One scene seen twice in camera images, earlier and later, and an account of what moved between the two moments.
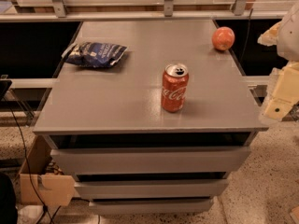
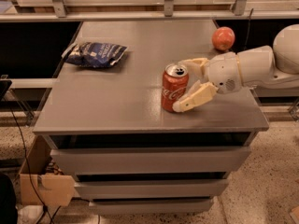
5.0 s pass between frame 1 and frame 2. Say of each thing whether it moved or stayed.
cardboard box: stayed
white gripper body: moved
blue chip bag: stayed
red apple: stayed
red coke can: stayed
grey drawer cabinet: stayed
